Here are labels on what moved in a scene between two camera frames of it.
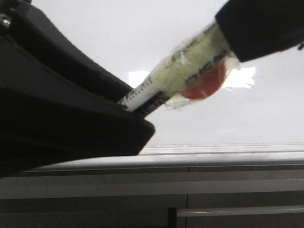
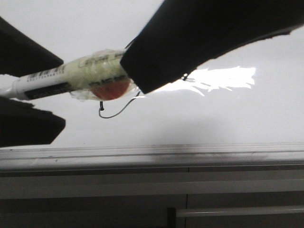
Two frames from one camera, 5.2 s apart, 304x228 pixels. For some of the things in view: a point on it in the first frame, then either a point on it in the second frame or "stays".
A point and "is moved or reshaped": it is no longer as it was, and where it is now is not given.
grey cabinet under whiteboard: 260,195 stays
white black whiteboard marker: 194,72 is moved or reshaped
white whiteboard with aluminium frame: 258,118 stays
